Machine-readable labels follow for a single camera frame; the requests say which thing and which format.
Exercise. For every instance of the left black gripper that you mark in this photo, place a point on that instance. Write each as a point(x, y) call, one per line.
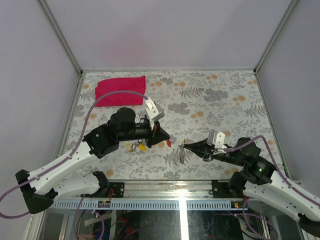
point(156, 135)

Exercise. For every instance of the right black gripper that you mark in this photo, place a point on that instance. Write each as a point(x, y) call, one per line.
point(201, 148)

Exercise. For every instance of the red tag key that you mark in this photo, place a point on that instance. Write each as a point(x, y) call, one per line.
point(169, 143)

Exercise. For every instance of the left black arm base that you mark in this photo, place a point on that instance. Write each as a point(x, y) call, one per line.
point(116, 190)

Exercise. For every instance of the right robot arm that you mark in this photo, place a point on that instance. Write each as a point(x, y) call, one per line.
point(262, 180)

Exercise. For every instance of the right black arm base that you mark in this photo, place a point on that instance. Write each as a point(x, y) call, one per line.
point(220, 189)

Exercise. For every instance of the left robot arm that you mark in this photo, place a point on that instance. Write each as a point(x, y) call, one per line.
point(44, 186)

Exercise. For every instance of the orange tag key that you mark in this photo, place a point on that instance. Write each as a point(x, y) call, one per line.
point(142, 147)

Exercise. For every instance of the yellow tag key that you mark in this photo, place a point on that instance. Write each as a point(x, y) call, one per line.
point(129, 147)

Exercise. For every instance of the pink folded cloth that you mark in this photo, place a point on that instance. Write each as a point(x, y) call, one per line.
point(132, 84)

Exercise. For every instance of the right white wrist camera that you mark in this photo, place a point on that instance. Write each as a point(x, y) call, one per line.
point(216, 141)

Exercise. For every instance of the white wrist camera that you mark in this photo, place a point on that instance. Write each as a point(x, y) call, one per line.
point(153, 110)
point(216, 141)

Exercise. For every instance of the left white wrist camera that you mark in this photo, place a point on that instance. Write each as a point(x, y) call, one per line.
point(153, 110)

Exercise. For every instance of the aluminium front rail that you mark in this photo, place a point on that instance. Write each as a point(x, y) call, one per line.
point(163, 189)

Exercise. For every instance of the white slotted cable duct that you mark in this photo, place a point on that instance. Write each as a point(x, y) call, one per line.
point(125, 204)

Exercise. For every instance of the right aluminium frame post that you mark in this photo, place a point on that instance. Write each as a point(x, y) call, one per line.
point(278, 30)

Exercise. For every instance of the aluminium frame post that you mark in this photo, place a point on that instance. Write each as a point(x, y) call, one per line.
point(278, 30)
point(60, 36)

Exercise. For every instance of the left aluminium frame post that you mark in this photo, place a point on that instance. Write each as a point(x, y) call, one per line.
point(60, 36)

